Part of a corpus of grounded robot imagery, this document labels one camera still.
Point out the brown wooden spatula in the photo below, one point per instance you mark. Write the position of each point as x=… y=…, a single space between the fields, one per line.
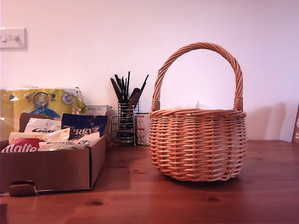
x=135 y=98

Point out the white light switch plate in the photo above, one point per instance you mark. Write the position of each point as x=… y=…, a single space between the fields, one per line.
x=14 y=38

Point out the white crumpled tissue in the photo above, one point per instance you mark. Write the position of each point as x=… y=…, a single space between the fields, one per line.
x=200 y=105

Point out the white Porlex box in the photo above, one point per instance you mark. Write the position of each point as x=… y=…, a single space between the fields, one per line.
x=95 y=109

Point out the brown board with white dots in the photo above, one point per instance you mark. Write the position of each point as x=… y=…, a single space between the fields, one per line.
x=296 y=130

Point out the black chopstick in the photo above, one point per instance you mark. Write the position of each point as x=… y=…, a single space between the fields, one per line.
x=118 y=86
x=144 y=83
x=115 y=89
x=128 y=86

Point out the white tin can red lines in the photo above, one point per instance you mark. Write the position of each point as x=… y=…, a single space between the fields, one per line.
x=142 y=128

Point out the brown cardboard box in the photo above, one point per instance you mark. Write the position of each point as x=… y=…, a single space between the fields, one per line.
x=58 y=168

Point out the yellow plastic paper roll pack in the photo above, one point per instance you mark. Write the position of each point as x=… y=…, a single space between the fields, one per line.
x=46 y=100

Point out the blue Terry's mini eggs bag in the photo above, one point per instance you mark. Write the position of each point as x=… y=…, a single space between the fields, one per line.
x=86 y=126

